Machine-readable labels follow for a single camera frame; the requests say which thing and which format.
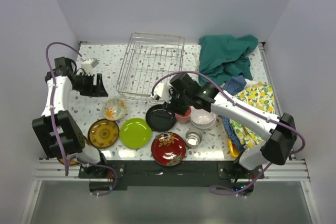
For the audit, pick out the black plate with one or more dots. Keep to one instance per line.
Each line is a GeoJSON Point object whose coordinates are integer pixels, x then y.
{"type": "Point", "coordinates": [160, 119]}

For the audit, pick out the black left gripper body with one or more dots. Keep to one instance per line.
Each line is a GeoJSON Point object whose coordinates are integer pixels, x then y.
{"type": "Point", "coordinates": [84, 84]}

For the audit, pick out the red floral plate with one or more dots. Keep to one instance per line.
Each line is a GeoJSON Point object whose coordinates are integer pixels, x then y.
{"type": "Point", "coordinates": [168, 149]}

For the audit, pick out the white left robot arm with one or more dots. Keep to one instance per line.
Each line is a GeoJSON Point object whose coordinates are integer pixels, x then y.
{"type": "Point", "coordinates": [56, 129]}

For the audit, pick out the yellow patterned plate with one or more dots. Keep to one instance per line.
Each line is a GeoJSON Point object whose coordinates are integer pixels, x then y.
{"type": "Point", "coordinates": [72, 161]}
{"type": "Point", "coordinates": [103, 133]}

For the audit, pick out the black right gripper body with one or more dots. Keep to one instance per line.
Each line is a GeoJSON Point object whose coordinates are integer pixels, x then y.
{"type": "Point", "coordinates": [179, 103]}

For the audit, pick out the blue checked cloth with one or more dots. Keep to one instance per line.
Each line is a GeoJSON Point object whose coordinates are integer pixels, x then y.
{"type": "Point", "coordinates": [233, 86]}

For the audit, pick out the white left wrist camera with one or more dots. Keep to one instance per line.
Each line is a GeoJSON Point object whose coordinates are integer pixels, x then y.
{"type": "Point", "coordinates": [89, 64]}

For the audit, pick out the steel cup beige sleeve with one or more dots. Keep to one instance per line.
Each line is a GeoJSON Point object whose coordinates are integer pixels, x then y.
{"type": "Point", "coordinates": [193, 138]}

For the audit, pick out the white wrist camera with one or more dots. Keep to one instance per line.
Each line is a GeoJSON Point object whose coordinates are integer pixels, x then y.
{"type": "Point", "coordinates": [162, 91]}
{"type": "Point", "coordinates": [89, 64]}

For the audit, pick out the metal wire dish rack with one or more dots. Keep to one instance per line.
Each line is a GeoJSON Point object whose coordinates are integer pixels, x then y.
{"type": "Point", "coordinates": [148, 57]}

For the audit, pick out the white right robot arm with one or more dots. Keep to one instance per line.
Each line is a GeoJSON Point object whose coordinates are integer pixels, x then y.
{"type": "Point", "coordinates": [278, 133]}

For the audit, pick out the yellow plastic bin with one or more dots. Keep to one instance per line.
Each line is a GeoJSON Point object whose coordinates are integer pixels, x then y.
{"type": "Point", "coordinates": [234, 151]}

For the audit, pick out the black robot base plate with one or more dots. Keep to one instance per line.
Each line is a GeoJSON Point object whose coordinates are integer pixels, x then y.
{"type": "Point", "coordinates": [152, 174]}

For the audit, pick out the teal green cloth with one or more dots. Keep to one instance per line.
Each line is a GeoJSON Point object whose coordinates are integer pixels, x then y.
{"type": "Point", "coordinates": [224, 56]}

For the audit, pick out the white speckled bowl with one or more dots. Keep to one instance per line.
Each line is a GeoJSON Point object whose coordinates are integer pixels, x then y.
{"type": "Point", "coordinates": [203, 119]}

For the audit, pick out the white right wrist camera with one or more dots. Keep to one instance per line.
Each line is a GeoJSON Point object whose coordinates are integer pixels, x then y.
{"type": "Point", "coordinates": [162, 91]}

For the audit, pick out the lemon print cloth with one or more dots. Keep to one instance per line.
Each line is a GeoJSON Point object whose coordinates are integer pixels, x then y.
{"type": "Point", "coordinates": [260, 96]}

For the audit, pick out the white floral bowl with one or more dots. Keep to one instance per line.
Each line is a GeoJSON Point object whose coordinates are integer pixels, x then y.
{"type": "Point", "coordinates": [114, 109]}

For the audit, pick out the lime green plate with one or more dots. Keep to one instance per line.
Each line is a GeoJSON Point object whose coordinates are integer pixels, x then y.
{"type": "Point", "coordinates": [135, 133]}

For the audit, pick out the pink plastic cup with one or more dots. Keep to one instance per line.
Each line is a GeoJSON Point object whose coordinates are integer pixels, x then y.
{"type": "Point", "coordinates": [184, 118]}

